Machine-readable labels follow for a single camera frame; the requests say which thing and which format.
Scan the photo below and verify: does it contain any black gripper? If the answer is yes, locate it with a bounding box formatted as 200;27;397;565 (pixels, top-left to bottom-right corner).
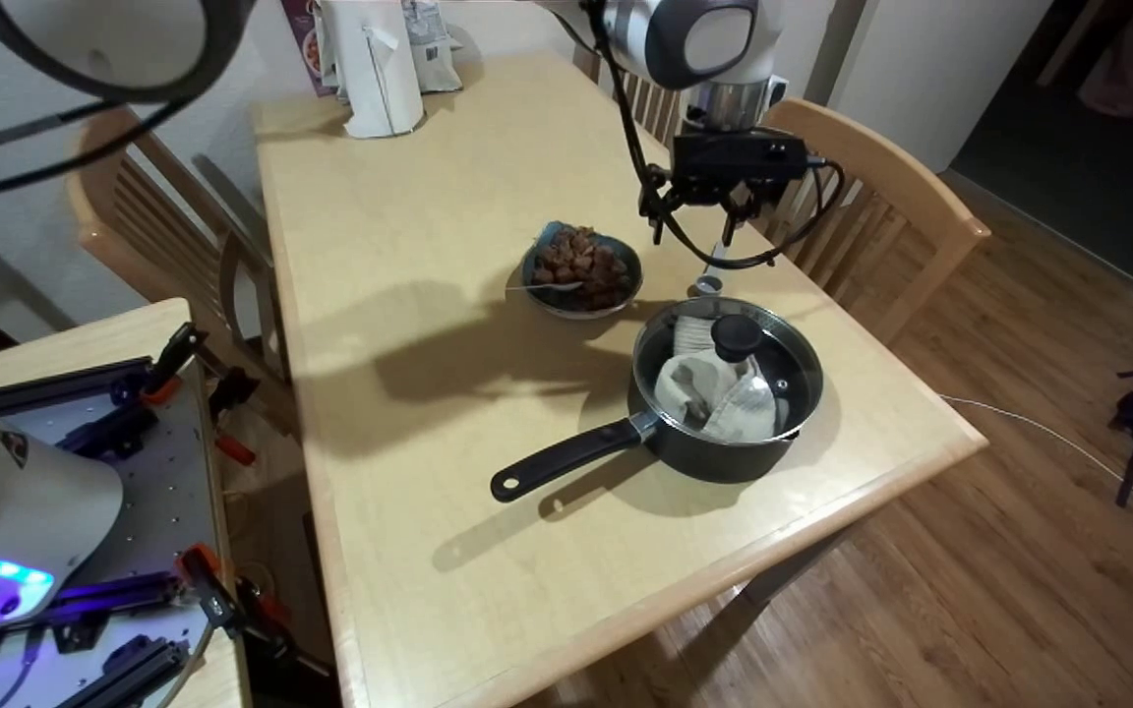
673;131;808;249

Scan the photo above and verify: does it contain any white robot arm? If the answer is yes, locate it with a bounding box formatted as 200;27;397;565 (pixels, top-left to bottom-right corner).
0;0;781;192

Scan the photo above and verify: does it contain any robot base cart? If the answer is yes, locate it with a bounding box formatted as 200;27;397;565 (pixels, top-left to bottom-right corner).
0;300;338;708

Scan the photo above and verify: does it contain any gray bowl with brown food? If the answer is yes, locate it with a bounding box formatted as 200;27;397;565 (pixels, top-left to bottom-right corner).
516;218;640;319

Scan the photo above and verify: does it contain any far wooden chair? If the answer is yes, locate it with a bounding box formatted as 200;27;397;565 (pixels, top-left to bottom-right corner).
570;0;738;178

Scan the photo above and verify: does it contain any wooden chair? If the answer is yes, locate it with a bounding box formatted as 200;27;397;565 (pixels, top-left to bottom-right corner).
753;98;991;342
570;0;738;178
63;111;288;380

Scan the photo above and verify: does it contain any glass pot lid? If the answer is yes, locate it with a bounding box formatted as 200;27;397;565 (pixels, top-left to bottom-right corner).
654;313;781;443

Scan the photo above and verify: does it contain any near right wooden chair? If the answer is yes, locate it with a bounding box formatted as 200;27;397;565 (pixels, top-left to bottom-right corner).
753;98;991;342

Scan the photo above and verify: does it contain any red patterned package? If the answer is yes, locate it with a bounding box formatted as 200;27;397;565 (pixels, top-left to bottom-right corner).
279;0;338;95

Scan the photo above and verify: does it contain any left wooden chair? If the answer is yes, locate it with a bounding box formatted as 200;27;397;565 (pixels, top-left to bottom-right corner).
63;111;288;380

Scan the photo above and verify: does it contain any black saucepan with handle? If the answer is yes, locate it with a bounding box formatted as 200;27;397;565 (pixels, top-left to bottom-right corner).
490;293;823;502

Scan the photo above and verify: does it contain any white floor cable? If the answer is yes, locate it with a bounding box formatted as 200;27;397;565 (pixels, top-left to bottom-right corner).
941;391;1133;502

